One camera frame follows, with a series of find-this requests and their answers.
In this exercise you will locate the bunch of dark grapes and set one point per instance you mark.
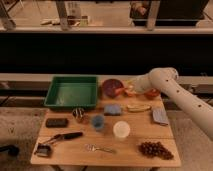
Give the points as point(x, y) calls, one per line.
point(155, 149)

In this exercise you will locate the black rectangular block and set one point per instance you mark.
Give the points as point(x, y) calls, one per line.
point(56, 123)

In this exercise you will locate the green plastic tray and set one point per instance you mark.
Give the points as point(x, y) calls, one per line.
point(72, 92)

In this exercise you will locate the silver fork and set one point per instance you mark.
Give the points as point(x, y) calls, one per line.
point(92, 147)

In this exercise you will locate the black object on floor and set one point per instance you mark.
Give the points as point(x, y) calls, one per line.
point(11, 149)

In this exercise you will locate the blue cup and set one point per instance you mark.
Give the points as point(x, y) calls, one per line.
point(98, 122)

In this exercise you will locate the white cup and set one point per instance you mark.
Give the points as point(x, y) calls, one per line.
point(121, 129)

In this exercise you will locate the black handled knife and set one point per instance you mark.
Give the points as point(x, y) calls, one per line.
point(67, 136)

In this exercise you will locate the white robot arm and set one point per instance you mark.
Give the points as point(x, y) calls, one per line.
point(164, 80)

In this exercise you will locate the purple bowl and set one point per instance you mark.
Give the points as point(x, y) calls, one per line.
point(110, 86)

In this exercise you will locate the blue sponge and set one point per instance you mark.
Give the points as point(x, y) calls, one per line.
point(112, 110)

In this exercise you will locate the red pepper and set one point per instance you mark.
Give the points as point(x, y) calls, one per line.
point(151, 94)

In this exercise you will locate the yellow banana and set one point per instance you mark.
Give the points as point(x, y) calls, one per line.
point(138, 108)

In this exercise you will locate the grey cloth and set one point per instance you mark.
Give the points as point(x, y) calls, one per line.
point(160, 116)

